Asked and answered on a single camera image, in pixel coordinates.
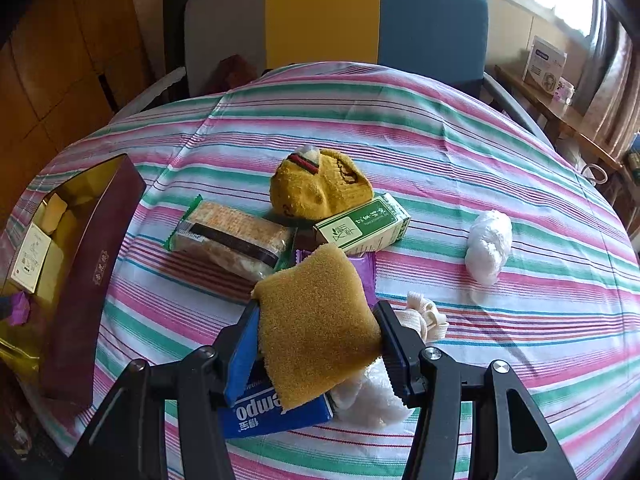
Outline striped tablecloth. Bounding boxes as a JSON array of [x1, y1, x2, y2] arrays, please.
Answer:
[[10, 60, 640, 480]]

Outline beige knitted sock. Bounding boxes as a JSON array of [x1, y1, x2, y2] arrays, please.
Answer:
[[395, 291, 450, 343]]

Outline dark red cloth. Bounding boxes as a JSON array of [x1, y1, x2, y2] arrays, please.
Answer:
[[207, 54, 261, 93]]

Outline purple foil wrapper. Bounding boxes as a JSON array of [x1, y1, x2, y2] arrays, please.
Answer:
[[295, 249, 377, 306]]

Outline wooden side table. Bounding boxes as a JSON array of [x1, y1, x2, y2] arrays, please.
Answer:
[[494, 64, 640, 201]]

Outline grey yellow blue chair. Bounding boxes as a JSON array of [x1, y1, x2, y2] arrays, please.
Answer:
[[162, 0, 490, 98]]

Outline crumpled white plastic bag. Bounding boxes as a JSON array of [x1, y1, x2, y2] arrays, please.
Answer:
[[330, 360, 413, 428]]

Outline yellow wrapped packets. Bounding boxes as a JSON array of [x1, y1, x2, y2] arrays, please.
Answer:
[[40, 195, 68, 235]]

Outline wooden cabinet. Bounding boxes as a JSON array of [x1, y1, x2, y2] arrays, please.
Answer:
[[0, 0, 171, 221]]

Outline yellow sponge cloth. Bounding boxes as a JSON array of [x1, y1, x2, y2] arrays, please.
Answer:
[[251, 244, 383, 413]]

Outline white cardboard box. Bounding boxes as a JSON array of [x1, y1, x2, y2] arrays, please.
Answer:
[[522, 36, 568, 93]]

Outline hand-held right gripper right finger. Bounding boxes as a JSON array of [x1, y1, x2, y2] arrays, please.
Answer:
[[372, 301, 583, 480]]

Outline cracker packet with green ends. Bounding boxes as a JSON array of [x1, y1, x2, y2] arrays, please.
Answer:
[[164, 196, 298, 282]]

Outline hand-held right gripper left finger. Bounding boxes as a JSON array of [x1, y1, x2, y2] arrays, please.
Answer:
[[62, 301, 262, 480]]

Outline white plastic bag ball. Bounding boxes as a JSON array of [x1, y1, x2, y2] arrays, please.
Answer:
[[465, 210, 513, 283]]

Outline green and white carton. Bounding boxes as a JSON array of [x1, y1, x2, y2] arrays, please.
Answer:
[[313, 192, 412, 254]]

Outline purple crumpled plastic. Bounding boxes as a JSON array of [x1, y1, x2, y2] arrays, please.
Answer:
[[0, 292, 31, 326]]

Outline beige curtain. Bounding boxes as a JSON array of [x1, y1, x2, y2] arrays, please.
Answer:
[[582, 0, 636, 156]]

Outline yellow knitted sock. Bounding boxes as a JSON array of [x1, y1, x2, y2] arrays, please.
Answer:
[[270, 145, 373, 222]]

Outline blue tissue pack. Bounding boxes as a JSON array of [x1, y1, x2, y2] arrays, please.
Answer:
[[220, 360, 335, 440]]

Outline maroon storage box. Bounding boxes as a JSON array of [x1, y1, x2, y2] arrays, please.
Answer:
[[0, 154, 147, 408]]

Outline grey metal tube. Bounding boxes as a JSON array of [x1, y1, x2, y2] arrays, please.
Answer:
[[482, 72, 556, 151]]

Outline small white carton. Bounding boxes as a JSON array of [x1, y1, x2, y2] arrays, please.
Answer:
[[11, 222, 53, 295]]

